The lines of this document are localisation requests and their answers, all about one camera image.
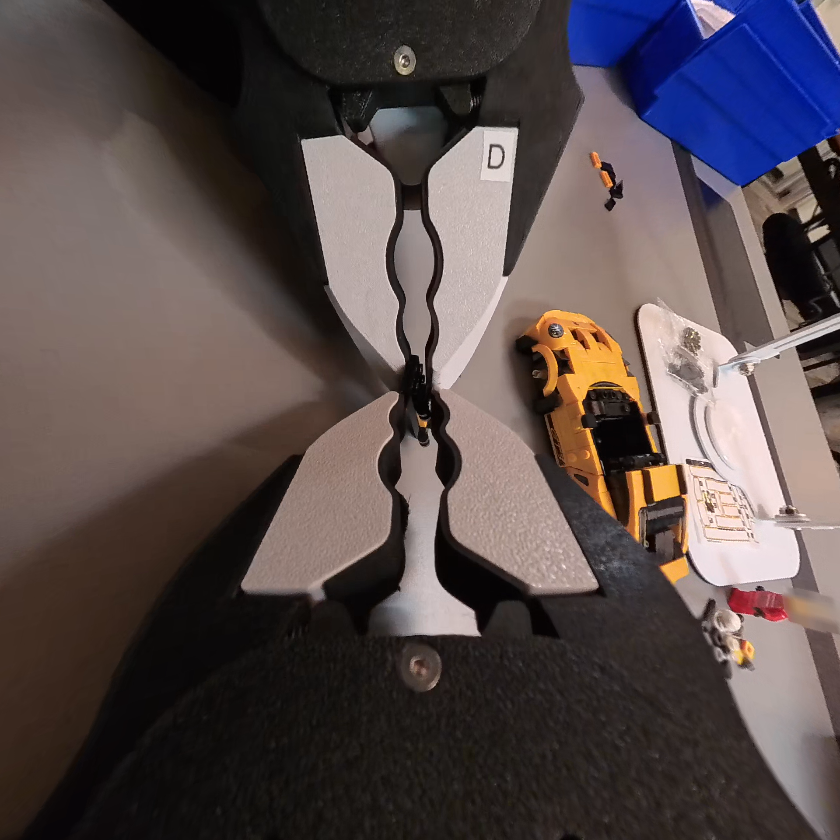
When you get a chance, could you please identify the pile of mixed lego pieces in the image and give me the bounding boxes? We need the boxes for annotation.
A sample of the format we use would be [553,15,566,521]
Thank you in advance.
[701,598,757,681]

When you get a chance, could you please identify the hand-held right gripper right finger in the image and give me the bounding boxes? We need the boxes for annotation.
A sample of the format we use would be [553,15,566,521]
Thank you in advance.
[434,391,600,634]

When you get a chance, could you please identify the white book stand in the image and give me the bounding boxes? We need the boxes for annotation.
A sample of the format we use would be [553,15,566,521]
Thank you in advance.
[635,302,840,587]

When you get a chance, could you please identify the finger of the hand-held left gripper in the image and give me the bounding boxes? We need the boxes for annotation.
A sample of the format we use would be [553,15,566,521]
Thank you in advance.
[425,125,521,391]
[301,133,412,389]

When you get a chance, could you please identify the white paper sheets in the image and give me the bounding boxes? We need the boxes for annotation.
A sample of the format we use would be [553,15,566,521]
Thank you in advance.
[696,0,750,27]

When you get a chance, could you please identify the pile of yellow black bricks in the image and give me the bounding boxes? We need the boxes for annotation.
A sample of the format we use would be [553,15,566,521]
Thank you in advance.
[588,151,626,213]

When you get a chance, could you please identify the yellow lego car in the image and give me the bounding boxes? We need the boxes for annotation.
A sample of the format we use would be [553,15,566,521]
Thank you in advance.
[515,310,692,586]

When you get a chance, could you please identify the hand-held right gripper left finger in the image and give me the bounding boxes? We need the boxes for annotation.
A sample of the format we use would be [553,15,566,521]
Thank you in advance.
[239,391,406,632]

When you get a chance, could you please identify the red lego minifigure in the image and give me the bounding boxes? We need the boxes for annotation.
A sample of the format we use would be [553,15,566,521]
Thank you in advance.
[728,586,790,622]

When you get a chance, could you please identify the clear bag of black parts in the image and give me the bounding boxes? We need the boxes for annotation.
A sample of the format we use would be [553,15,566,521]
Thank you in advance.
[656,298,714,396]

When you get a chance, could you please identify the black office chair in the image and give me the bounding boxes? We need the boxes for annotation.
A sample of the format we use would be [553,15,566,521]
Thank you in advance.
[761,212,840,330]

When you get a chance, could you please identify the black lego plate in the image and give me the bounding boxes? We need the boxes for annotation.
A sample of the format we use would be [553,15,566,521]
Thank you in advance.
[403,354,435,449]

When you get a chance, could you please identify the blue plastic bin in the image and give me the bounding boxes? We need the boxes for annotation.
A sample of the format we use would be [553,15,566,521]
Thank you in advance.
[623,0,840,198]
[567,0,685,68]

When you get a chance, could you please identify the sticker sheet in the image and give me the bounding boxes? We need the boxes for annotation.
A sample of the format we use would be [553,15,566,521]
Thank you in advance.
[684,458,762,546]

